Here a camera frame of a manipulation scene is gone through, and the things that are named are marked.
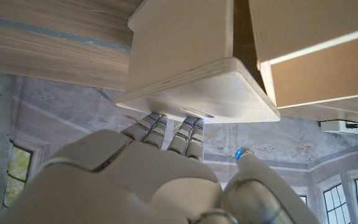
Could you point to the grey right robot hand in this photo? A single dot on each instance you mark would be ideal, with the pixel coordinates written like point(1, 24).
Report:
point(154, 183)

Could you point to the printed window backdrop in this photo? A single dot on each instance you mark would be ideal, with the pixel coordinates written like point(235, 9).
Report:
point(275, 146)

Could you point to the wooden box with slot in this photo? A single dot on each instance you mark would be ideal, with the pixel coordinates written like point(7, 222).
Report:
point(182, 40)

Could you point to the white power strip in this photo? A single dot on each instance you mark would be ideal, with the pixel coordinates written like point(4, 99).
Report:
point(337, 127)

